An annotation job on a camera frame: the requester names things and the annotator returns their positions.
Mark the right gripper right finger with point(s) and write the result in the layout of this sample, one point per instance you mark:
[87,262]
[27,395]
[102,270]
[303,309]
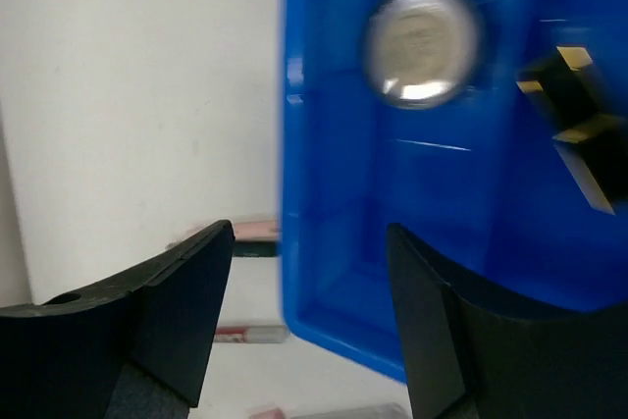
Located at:
[474,349]

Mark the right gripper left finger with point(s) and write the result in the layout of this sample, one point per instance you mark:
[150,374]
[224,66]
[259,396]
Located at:
[133,345]

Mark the pink highlighter stick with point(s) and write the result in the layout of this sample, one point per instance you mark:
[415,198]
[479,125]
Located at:
[263,228]

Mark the blue plastic organizer tray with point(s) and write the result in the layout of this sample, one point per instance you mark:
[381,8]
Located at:
[478,178]

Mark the black gold lipstick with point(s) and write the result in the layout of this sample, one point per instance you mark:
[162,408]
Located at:
[595,154]
[564,86]

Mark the green gold makeup pen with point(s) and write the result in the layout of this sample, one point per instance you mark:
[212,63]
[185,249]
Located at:
[255,249]

